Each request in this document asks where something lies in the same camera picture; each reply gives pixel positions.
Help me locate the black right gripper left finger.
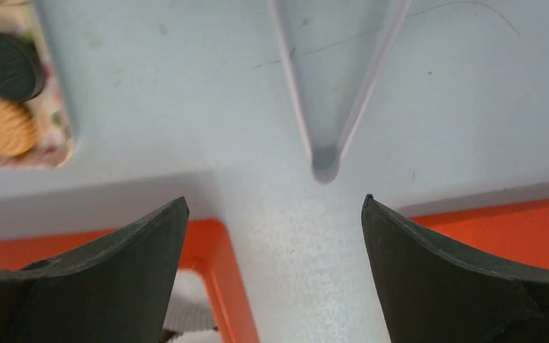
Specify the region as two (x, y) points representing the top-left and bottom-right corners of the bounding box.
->
(0, 198), (189, 342)

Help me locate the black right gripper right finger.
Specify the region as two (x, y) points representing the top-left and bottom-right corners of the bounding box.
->
(361, 195), (549, 342)

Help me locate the floral pink serving tray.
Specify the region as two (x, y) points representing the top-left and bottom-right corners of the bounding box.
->
(0, 1), (74, 169)

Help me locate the round tan biscuit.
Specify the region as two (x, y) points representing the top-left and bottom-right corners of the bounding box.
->
(0, 98), (39, 157)

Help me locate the black sandwich cookie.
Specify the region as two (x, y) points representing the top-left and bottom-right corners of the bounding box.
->
(0, 32), (46, 102)

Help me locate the orange compartment cookie box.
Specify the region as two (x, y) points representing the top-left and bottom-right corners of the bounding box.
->
(0, 219), (259, 342)

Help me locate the orange box lid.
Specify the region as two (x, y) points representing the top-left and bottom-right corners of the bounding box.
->
(412, 199), (549, 269)

